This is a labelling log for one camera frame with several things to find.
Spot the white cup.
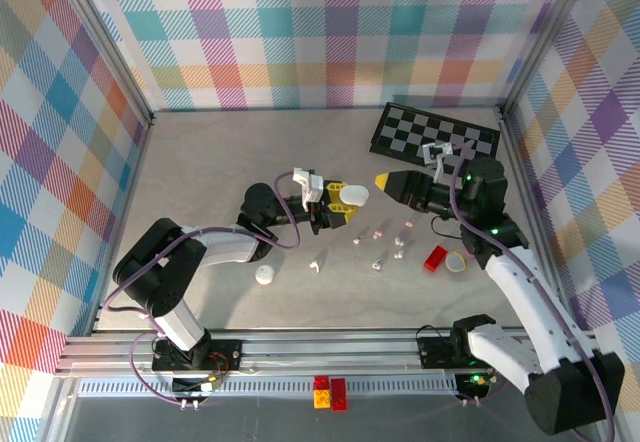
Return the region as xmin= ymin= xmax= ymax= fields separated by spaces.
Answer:
xmin=338 ymin=184 xmax=371 ymax=207

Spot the thin black cable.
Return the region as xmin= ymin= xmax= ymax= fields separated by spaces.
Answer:
xmin=430 ymin=214 xmax=464 ymax=239

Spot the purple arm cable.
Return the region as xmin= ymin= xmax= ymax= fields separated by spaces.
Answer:
xmin=102 ymin=170 xmax=304 ymax=406
xmin=449 ymin=140 xmax=617 ymax=442

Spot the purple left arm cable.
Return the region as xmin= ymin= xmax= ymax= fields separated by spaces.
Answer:
xmin=102 ymin=170 xmax=304 ymax=406

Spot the black controller board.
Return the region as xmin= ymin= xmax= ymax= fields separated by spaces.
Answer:
xmin=171 ymin=375 xmax=225 ymax=397
xmin=455 ymin=372 xmax=501 ymax=396

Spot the long red toy brick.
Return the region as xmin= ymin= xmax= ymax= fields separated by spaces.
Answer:
xmin=330 ymin=377 xmax=349 ymax=411

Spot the aluminium frame post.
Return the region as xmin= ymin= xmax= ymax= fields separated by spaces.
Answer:
xmin=498 ymin=0 xmax=595 ymax=119
xmin=49 ymin=0 xmax=154 ymax=126

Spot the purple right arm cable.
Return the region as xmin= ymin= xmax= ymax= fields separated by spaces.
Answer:
xmin=449 ymin=140 xmax=617 ymax=442

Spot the aluminium side rail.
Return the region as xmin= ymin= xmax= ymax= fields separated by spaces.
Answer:
xmin=88 ymin=111 xmax=157 ymax=337
xmin=497 ymin=109 xmax=571 ymax=326

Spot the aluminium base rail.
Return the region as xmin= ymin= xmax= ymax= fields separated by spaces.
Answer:
xmin=54 ymin=326 xmax=604 ymax=378

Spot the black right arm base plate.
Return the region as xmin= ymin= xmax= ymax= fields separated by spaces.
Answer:
xmin=416 ymin=325 xmax=474 ymax=369

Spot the white slotted cable duct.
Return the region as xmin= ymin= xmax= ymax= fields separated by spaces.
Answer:
xmin=77 ymin=379 xmax=459 ymax=398

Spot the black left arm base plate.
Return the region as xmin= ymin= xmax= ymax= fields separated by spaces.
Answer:
xmin=151 ymin=339 xmax=244 ymax=371

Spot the black grey chessboard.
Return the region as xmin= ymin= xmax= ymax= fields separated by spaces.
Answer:
xmin=368 ymin=101 xmax=503 ymax=168

